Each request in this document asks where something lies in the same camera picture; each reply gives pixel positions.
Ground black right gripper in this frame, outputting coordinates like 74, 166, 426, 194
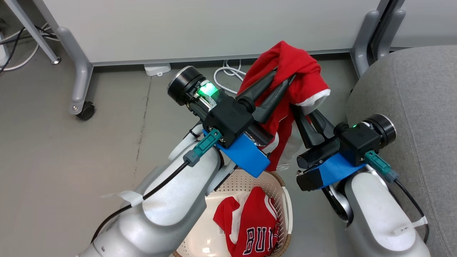
293, 105, 381, 169

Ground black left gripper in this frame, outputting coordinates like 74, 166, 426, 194
194, 70, 297, 149

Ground red shirt with white cuffs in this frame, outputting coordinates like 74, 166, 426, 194
236, 40, 331, 172

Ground red Bulls basketball jersey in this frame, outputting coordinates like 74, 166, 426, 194
213, 186, 282, 257

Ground cream perforated laundry basket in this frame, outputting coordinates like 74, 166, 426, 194
173, 170, 293, 257

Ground wide white partition panel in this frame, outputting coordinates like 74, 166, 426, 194
34, 0, 381, 67

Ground white power adapter box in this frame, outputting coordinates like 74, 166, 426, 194
144, 63, 171, 77

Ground grey fabric sofa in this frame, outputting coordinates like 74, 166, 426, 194
346, 45, 457, 257

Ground narrow white partition panel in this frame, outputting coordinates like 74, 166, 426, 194
391, 0, 457, 49

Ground black caster wheel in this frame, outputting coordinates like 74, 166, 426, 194
76, 101, 96, 121

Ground grey partition foot with caster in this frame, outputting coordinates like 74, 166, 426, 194
55, 27, 94, 115

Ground grey metal table leg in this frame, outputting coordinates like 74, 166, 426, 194
4, 0, 61, 65

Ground coiled white cable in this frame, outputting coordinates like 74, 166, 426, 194
214, 59, 247, 95

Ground teal right cable connector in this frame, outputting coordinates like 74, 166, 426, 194
364, 150, 399, 183

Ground teal cable connector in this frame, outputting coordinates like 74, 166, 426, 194
364, 150, 399, 183
183, 129, 222, 167

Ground teal left cable connector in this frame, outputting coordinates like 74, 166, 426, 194
183, 129, 222, 167

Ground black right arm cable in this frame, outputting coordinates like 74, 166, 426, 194
393, 178, 430, 244

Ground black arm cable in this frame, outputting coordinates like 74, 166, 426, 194
91, 161, 190, 244
393, 178, 430, 244

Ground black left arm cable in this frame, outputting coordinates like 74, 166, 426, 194
91, 161, 190, 244

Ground white floor cable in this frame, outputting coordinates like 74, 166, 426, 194
0, 23, 49, 71

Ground black floor cables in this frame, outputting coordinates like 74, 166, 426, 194
0, 25, 57, 74

